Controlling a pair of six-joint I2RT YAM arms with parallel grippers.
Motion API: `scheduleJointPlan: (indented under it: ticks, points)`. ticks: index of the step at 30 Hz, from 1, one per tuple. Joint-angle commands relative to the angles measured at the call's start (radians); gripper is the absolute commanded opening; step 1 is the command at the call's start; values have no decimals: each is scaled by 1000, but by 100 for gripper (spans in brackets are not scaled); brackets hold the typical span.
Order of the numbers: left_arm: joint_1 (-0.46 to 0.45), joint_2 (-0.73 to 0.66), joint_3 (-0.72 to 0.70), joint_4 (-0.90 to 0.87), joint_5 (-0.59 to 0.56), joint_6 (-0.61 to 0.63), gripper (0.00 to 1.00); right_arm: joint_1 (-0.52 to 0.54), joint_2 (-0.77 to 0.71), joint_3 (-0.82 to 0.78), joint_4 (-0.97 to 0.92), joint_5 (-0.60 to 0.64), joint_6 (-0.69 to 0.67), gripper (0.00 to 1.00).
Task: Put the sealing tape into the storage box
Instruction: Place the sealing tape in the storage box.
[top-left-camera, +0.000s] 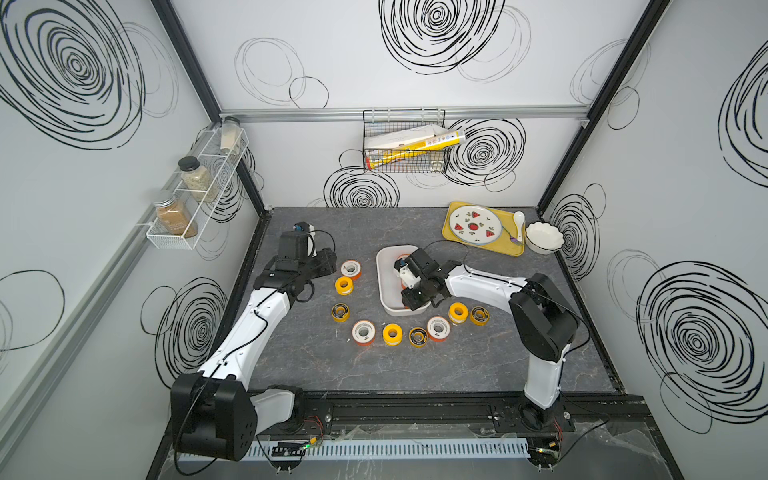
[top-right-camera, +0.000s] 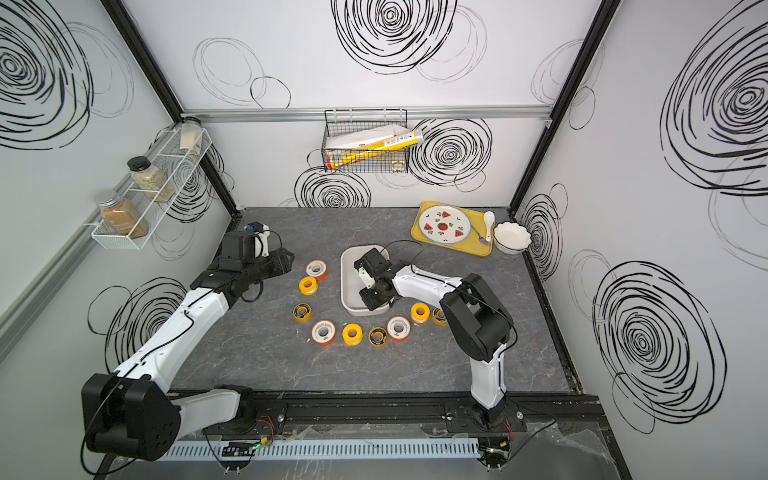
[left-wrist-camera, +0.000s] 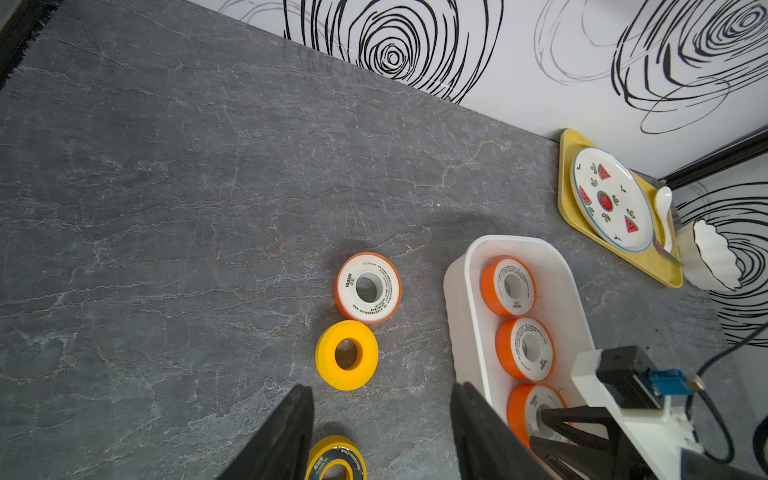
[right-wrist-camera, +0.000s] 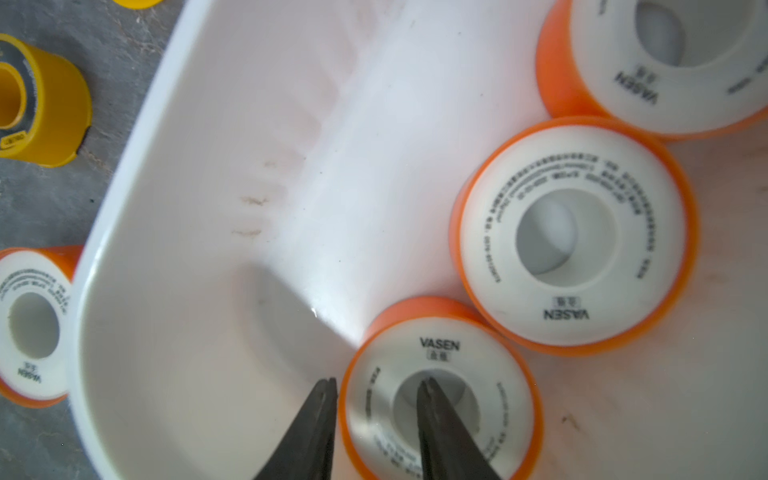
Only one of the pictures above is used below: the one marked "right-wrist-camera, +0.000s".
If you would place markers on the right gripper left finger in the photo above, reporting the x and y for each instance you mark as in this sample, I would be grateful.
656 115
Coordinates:
306 451

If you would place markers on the orange sealing tape roll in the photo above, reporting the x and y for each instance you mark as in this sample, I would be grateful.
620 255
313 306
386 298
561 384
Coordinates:
576 236
675 69
36 288
483 377

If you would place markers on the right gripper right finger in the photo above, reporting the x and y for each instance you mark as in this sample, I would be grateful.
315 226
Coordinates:
447 449

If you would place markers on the yellow black tape roll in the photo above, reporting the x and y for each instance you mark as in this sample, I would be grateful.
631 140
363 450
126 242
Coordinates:
46 106

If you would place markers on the yellow sealing tape roll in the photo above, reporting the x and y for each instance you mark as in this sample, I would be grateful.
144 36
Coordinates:
137 4

